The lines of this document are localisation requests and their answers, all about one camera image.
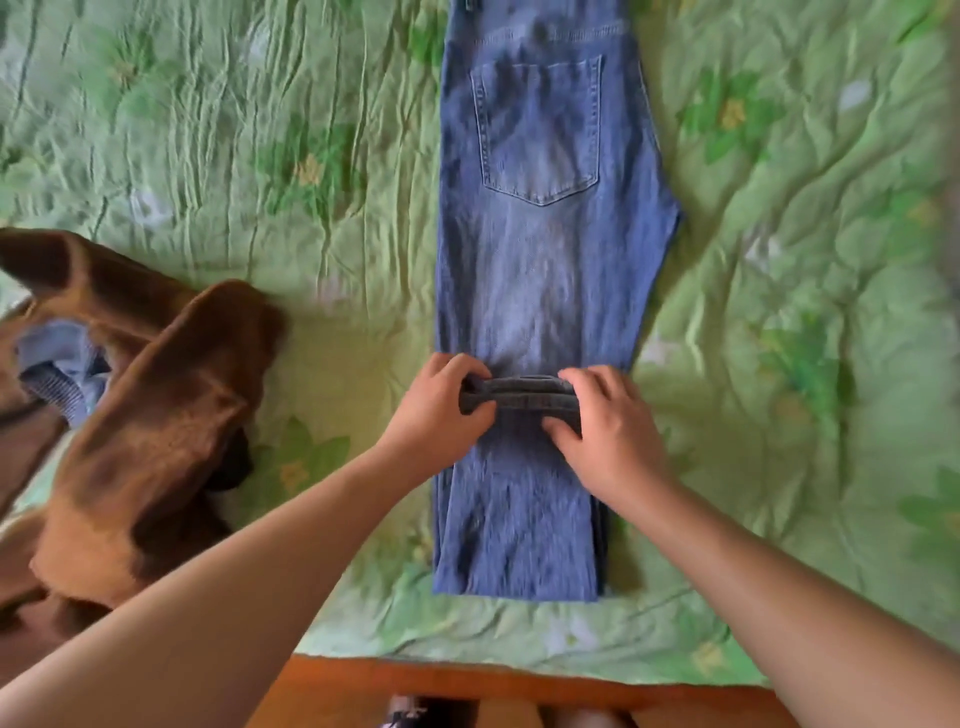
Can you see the person's left hand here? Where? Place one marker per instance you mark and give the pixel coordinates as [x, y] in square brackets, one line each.
[431, 431]

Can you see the person's right hand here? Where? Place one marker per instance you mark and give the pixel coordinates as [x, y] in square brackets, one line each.
[619, 442]

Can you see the brown fleece garment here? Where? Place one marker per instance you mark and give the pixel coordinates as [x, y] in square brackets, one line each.
[165, 420]

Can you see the person's left forearm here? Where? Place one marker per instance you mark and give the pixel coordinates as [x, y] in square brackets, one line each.
[187, 607]

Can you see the person's right forearm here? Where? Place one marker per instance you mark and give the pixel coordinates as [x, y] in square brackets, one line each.
[810, 615]

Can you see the person's right leg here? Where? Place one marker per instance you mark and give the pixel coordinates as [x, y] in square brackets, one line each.
[585, 718]

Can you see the person's dark slipper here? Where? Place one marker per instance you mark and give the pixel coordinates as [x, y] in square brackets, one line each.
[401, 716]

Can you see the green floral bedsheet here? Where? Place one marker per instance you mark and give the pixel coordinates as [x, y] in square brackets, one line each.
[225, 112]

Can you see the wooden bed frame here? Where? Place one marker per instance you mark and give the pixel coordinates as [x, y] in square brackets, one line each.
[337, 690]

